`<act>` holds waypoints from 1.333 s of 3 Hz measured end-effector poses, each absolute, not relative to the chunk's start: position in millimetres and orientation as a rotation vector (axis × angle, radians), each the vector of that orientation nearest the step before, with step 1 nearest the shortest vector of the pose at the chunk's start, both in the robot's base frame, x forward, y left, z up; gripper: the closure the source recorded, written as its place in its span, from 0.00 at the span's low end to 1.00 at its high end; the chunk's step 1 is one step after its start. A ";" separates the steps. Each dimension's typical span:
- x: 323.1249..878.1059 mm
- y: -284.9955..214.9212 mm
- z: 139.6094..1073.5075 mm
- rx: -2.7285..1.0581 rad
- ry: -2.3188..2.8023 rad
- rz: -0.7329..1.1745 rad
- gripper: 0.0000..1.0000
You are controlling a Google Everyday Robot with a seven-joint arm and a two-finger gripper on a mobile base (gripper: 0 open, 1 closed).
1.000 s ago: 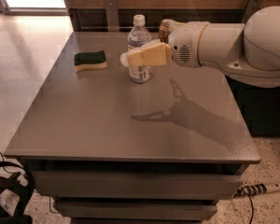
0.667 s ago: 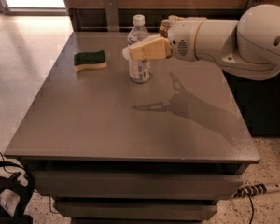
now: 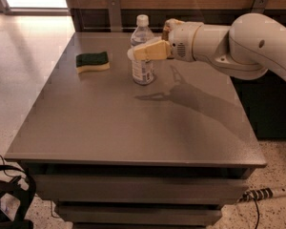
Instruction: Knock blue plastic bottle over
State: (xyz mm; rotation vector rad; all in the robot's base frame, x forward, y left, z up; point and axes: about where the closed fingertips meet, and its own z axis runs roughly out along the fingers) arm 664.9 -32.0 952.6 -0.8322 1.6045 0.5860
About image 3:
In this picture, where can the metal wall bracket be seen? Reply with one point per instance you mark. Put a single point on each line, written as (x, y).
(114, 11)
(259, 6)

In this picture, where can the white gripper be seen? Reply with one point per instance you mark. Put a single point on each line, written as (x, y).
(180, 41)

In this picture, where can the white power strip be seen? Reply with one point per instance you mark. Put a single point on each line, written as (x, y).
(263, 193)

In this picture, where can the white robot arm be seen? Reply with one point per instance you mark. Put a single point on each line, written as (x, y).
(253, 45)

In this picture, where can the green and yellow sponge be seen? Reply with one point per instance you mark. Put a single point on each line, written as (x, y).
(92, 62)

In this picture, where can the left metal wall bracket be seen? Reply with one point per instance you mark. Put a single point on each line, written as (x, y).
(114, 11)

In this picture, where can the right metal wall bracket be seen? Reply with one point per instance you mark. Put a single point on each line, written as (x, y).
(259, 6)

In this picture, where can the grey drawer cabinet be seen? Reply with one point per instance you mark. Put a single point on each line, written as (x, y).
(116, 155)

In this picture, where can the clear plastic water bottle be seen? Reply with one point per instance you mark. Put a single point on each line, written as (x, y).
(142, 70)

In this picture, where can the orange soda can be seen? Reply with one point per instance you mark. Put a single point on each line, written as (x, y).
(165, 35)

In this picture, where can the black bag with straps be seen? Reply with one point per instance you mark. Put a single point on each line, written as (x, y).
(21, 187)

